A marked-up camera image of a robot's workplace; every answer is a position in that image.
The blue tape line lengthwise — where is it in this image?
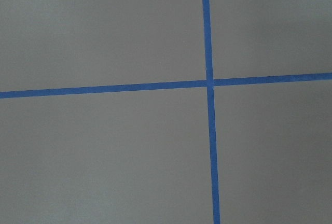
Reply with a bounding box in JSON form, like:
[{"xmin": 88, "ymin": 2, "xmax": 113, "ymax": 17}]
[{"xmin": 202, "ymin": 0, "xmax": 220, "ymax": 223}]

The blue tape line crosswise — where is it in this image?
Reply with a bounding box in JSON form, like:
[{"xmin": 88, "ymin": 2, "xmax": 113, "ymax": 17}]
[{"xmin": 1, "ymin": 73, "xmax": 331, "ymax": 99}]

